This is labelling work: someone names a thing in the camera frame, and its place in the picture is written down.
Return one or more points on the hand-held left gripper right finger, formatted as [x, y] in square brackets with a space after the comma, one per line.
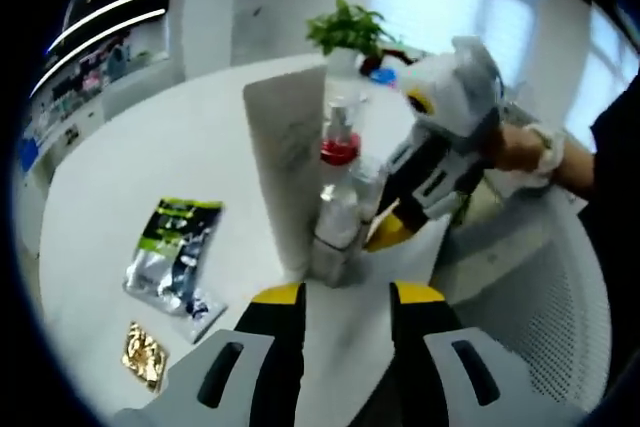
[475, 377]

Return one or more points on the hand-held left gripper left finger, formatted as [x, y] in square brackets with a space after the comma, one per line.
[225, 377]

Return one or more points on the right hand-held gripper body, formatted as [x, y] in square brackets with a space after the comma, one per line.
[450, 92]

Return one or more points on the small white skincare bottle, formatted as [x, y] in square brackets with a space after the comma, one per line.
[335, 227]
[367, 182]

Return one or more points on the red collar pump skincare bottle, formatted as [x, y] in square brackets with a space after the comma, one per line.
[340, 149]

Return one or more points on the white skincare tube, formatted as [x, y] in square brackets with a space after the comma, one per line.
[280, 172]

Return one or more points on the person's right hand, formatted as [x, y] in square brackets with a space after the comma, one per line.
[515, 149]

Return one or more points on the clear plastic bag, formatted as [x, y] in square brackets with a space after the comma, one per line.
[207, 319]

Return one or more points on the dark red curved object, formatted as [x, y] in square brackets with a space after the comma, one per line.
[395, 58]

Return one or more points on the small blue object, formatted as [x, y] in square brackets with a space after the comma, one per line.
[384, 75]

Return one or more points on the gold foil packet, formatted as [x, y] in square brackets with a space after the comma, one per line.
[145, 357]

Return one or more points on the white mesh chair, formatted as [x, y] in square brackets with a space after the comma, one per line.
[525, 297]

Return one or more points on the large window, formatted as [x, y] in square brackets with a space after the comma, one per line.
[500, 7]

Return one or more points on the white wrist scrunchie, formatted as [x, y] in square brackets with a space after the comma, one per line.
[549, 157]

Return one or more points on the potted green plant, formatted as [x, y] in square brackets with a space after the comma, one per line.
[345, 27]

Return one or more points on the green black sachet packet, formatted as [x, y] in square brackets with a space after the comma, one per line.
[172, 247]

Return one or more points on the person's black shirt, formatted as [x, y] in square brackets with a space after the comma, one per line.
[617, 172]

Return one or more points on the blue crate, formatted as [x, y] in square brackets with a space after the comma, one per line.
[29, 156]

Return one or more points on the row of white desks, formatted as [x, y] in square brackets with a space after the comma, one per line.
[75, 107]

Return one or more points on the ceiling light strip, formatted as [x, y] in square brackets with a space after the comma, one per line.
[110, 12]
[95, 44]

